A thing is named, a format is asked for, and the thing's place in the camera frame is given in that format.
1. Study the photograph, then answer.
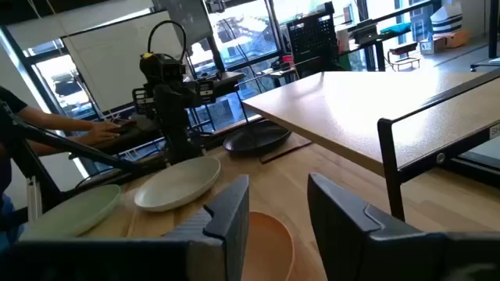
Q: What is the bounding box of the light green plate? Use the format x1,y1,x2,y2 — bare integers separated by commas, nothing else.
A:
19,183,123,240

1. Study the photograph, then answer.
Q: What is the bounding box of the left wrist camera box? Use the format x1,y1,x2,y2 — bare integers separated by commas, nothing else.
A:
139,52,188,85

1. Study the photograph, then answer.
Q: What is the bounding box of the person's hand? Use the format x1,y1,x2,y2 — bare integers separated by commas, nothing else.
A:
82,120,123,147

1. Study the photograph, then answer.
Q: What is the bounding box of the cream plate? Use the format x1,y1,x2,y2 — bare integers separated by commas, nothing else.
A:
134,155,222,213

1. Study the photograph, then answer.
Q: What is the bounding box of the cardboard box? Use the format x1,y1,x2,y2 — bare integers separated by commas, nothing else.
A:
443,30,471,50

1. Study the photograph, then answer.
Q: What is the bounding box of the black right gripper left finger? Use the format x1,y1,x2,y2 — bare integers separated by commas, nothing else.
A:
11,174,252,281

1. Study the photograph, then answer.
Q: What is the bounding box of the wooden shelf with black frame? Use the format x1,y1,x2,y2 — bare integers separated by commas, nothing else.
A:
241,68,500,222

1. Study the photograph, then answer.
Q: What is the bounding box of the person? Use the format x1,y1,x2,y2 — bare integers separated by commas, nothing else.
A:
0,85,123,251

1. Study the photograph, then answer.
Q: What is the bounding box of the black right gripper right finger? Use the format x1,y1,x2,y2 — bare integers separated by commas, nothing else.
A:
307,173,500,281

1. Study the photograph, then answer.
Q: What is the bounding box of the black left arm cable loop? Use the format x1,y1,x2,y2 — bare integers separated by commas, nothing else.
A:
146,20,188,63

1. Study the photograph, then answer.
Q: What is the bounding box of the black crate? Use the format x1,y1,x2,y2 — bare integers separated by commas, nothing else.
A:
286,1,340,75

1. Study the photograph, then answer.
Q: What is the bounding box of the terracotta plate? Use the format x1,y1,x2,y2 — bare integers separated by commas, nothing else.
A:
241,210,296,281

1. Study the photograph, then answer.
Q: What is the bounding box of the white striped box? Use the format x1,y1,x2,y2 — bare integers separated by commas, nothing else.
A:
429,2,464,35

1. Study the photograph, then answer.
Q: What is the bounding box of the black plate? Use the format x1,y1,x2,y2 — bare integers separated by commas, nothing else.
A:
223,119,293,158

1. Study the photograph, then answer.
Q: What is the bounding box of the teal cloth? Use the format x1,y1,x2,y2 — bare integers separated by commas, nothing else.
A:
380,22,413,36

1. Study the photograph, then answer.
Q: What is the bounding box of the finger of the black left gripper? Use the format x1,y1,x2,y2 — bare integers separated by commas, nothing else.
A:
132,87,156,117
195,79,217,105

